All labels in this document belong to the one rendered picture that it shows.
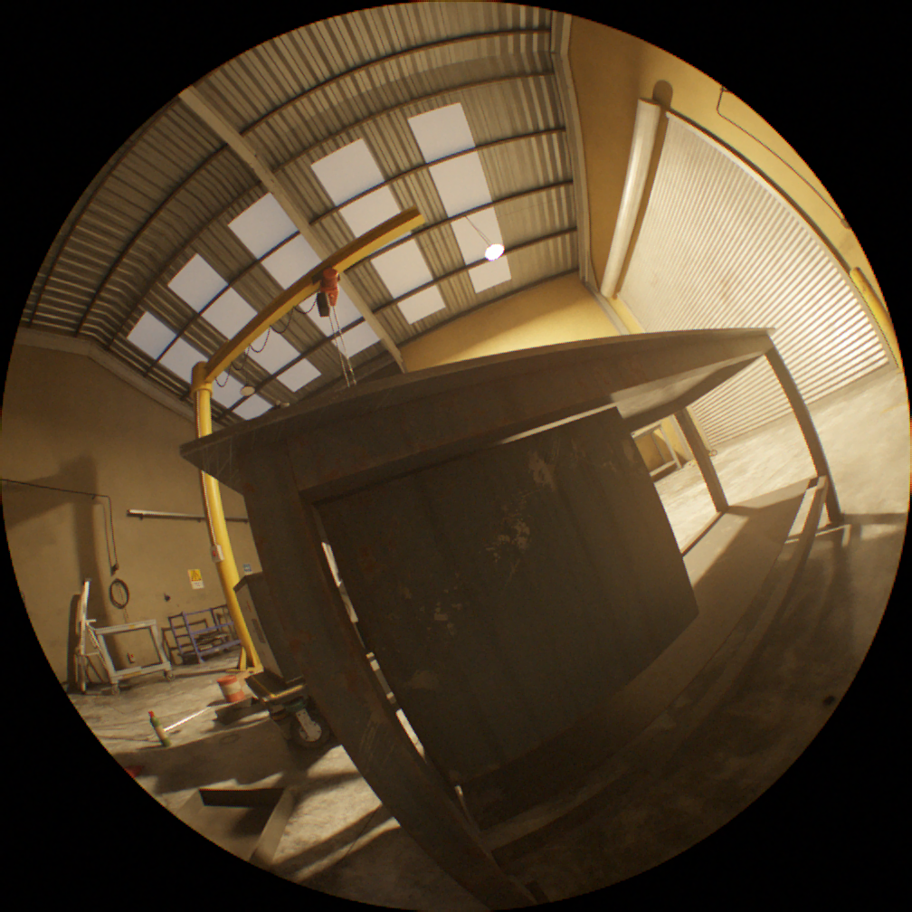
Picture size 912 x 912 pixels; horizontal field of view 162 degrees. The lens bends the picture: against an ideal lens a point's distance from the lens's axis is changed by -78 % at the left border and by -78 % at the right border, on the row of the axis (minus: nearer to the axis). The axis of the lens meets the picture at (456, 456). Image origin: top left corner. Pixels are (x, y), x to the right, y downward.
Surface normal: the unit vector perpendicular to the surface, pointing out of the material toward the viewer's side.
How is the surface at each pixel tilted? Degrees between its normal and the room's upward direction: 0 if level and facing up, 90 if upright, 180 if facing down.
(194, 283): 167
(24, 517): 90
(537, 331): 90
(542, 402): 90
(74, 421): 90
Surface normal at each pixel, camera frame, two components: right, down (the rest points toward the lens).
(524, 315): -0.21, -0.17
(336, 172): 0.33, 0.84
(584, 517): 0.21, -0.33
